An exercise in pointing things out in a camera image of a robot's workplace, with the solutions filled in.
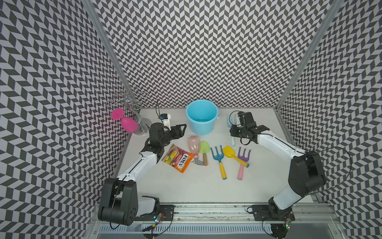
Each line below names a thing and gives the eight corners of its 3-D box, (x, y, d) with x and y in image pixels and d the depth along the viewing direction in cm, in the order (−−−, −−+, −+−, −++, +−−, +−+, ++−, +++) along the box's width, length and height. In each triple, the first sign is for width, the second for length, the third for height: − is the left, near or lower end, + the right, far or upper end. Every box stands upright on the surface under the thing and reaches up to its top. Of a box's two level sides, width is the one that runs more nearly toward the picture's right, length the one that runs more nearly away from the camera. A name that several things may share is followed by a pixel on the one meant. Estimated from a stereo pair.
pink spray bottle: (192, 167, 89) (191, 163, 85) (187, 140, 102) (186, 135, 97) (205, 164, 90) (205, 160, 86) (198, 138, 103) (198, 133, 98)
